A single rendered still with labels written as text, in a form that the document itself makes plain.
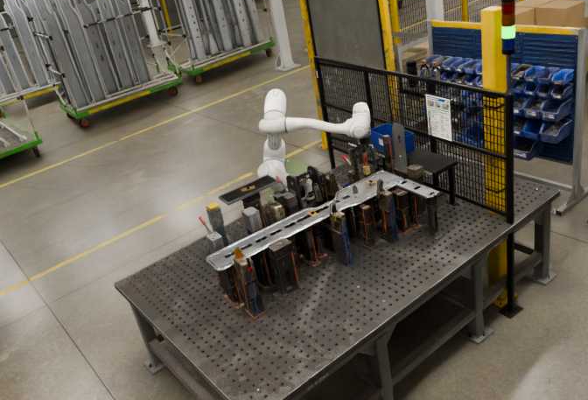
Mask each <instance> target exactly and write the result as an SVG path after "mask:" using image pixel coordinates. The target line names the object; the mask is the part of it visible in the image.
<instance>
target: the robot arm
mask: <svg viewBox="0 0 588 400"><path fill-rule="evenodd" d="M285 113H286V97H285V94H284V92H283V91H282V90H280V89H272V90H270V91H269V92H268V94H267V96H266V98H265V104H264V119H262V120H261V121H260V122H259V129H260V131H261V132H262V133H263V134H267V135H268V139H267V140H266V141H265V144H264V150H263V163H262V164H261V165H260V166H259V168H258V171H257V175H258V178H261V177H262V176H265V175H267V174H268V175H270V176H271V177H273V178H275V179H276V176H278V177H279V178H280V180H282V182H283V184H284V185H285V187H286V188H288V186H287V181H286V177H287V176H288V175H291V176H295V175H293V174H289V173H286V171H285V168H284V160H285V143H284V141H283V139H282V134H286V133H291V132H293V131H296V130H302V129H314V130H322V131H326V132H332V133H340V134H347V135H348V136H349V137H354V138H357V139H359V140H358V141H357V145H356V149H355V152H357V154H358V158H359V164H363V157H362V153H361V152H362V150H363V149H364V150H367V151H368V153H369V154H370V156H371V158H372V164H373V170H375V169H377V161H376V160H377V159H379V158H378V155H377V153H376V151H375V147H374V145H373V144H370V141H371V137H370V135H371V129H370V128H371V127H370V123H371V118H370V112H369V108H368V106H367V104H366V103H365V102H358V103H356V104H354V106H353V118H351V119H347V120H346V122H345V123H341V124H333V123H327V122H323V121H319V120H315V119H309V118H292V117H285ZM369 148H370V149H369ZM270 188H271V189H273V190H274V191H273V194H278V193H280V194H284V193H286V192H285V191H284V187H283V186H282V185H281V184H280V183H278V184H275V185H273V186H271V187H270Z"/></svg>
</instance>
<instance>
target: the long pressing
mask: <svg viewBox="0 0 588 400"><path fill-rule="evenodd" d="M378 179H382V180H383V189H385V190H388V189H390V188H392V187H394V186H397V183H399V182H401V181H403V180H404V178H402V177H399V176H397V175H395V174H393V173H390V172H386V171H378V172H376V173H374V174H372V175H370V176H368V177H366V178H364V179H362V180H360V181H358V182H356V183H354V184H352V185H350V186H347V187H345V188H343V189H341V190H339V191H338V192H336V194H335V197H334V199H333V200H330V201H328V202H326V203H325V204H323V205H321V206H319V207H307V208H304V209H302V210H300V211H298V212H296V213H294V214H292V215H290V216H288V217H286V218H284V219H282V220H280V221H278V222H276V223H274V224H272V225H269V226H268V227H266V228H263V229H261V230H259V231H257V232H255V233H254V234H252V235H249V236H247V237H245V238H243V239H241V240H240V241H238V242H234V243H232V244H230V245H228V246H227V247H225V248H223V249H220V250H218V251H216V252H214V253H213V254H211V255H209V256H207V257H206V262H207V263H208V264H209V265H210V266H212V267H213V268H214V269H215V270H217V271H223V270H226V269H228V268H230V267H232V266H234V261H233V259H234V258H235V255H232V256H230V257H228V258H226V257H225V256H227V255H229V254H231V253H233V252H234V251H235V249H236V248H237V247H239V248H240V249H241V248H243V247H245V246H247V245H249V244H251V245H252V246H250V247H248V248H246V249H244V250H241V252H242V254H245V255H246V256H248V257H251V256H253V255H255V254H257V253H259V252H261V251H263V250H265V249H267V246H268V245H270V244H271V243H274V242H276V241H278V240H280V239H282V238H286V239H287V238H289V237H291V236H293V235H295V234H297V233H298V232H300V231H302V230H304V229H306V228H308V227H310V226H312V225H314V224H316V223H318V222H320V221H322V220H324V219H326V218H328V217H330V214H329V208H327V209H325V210H323V211H321V212H319V213H318V216H316V217H313V216H311V217H309V218H307V219H305V220H303V221H301V222H297V221H298V220H300V219H302V218H304V217H305V216H307V215H309V214H308V213H307V212H308V211H310V210H312V211H314V212H316V211H318V210H319V209H321V208H323V207H329V205H330V203H331V202H335V201H339V203H337V204H336V210H338V211H342V210H344V209H346V208H348V207H353V206H357V205H360V204H361V203H363V202H364V201H366V200H369V199H371V198H373V197H374V196H376V187H377V180H378ZM369 180H372V181H374V182H376V183H374V184H371V185H370V184H368V183H366V182H364V181H369ZM353 186H357V188H358V193H353ZM346 196H350V197H349V198H347V199H345V200H344V199H342V198H344V197H346ZM355 197H356V198H355ZM345 202H346V203H345ZM292 219H293V220H292ZM293 222H294V223H296V224H295V225H293V226H291V227H289V228H285V227H286V226H288V225H290V224H291V223H293ZM300 224H302V225H300ZM279 229H280V230H282V231H281V232H279V233H277V234H275V235H270V234H271V233H273V232H275V231H277V230H279ZM263 237H267V239H265V240H263V241H261V242H256V241H257V240H259V239H261V238H263Z"/></svg>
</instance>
